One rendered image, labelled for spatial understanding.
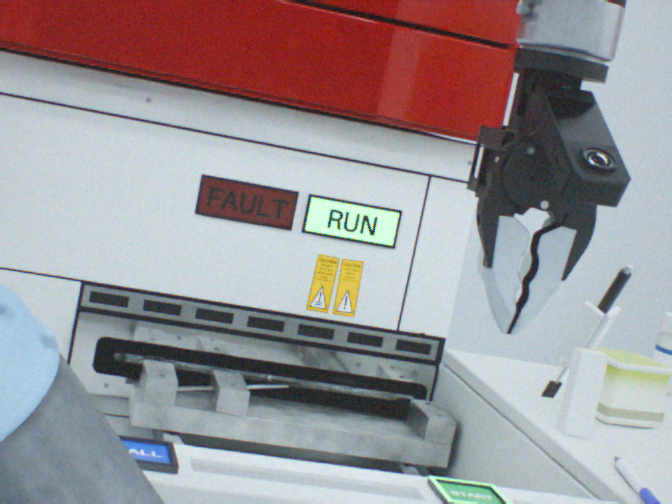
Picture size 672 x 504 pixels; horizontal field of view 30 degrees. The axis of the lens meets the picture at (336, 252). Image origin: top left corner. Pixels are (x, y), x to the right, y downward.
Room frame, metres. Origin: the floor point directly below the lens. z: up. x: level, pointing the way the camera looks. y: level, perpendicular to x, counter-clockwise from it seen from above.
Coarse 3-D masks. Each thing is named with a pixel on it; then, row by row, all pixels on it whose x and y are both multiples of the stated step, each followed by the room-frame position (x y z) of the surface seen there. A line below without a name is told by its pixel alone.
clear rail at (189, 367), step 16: (128, 352) 1.44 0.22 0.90; (176, 368) 1.45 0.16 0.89; (192, 368) 1.45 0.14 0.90; (208, 368) 1.46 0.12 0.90; (224, 368) 1.46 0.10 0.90; (288, 384) 1.48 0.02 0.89; (304, 384) 1.48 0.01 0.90; (320, 384) 1.49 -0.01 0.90; (336, 384) 1.50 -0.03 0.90; (384, 400) 1.51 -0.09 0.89; (400, 400) 1.51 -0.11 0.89
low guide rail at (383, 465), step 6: (378, 462) 1.46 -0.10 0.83; (384, 462) 1.44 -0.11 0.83; (390, 462) 1.42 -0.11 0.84; (396, 462) 1.40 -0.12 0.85; (402, 462) 1.40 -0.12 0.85; (378, 468) 1.46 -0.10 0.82; (384, 468) 1.43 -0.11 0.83; (390, 468) 1.41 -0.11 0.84; (396, 468) 1.39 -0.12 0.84; (402, 468) 1.38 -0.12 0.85; (408, 468) 1.38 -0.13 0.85; (414, 468) 1.39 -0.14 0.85; (408, 474) 1.36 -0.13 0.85; (414, 474) 1.36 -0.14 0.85
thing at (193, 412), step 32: (160, 416) 1.33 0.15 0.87; (192, 416) 1.34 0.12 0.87; (224, 416) 1.34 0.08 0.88; (256, 416) 1.36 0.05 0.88; (288, 416) 1.39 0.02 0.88; (320, 416) 1.41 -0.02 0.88; (352, 416) 1.44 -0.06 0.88; (320, 448) 1.37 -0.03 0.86; (352, 448) 1.38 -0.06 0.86; (384, 448) 1.39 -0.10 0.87; (416, 448) 1.40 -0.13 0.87; (448, 448) 1.41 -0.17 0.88
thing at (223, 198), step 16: (208, 192) 1.46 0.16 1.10; (224, 192) 1.47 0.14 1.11; (240, 192) 1.47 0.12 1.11; (256, 192) 1.48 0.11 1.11; (272, 192) 1.48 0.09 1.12; (208, 208) 1.47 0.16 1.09; (224, 208) 1.47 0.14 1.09; (240, 208) 1.47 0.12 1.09; (256, 208) 1.48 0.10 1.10; (272, 208) 1.48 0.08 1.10; (288, 208) 1.49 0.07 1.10; (288, 224) 1.49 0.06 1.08
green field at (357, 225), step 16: (320, 208) 1.50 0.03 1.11; (336, 208) 1.50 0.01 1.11; (352, 208) 1.50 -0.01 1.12; (368, 208) 1.51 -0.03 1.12; (320, 224) 1.50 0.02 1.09; (336, 224) 1.50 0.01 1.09; (352, 224) 1.51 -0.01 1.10; (368, 224) 1.51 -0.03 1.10; (384, 224) 1.51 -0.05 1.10; (368, 240) 1.51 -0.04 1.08; (384, 240) 1.52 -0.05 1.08
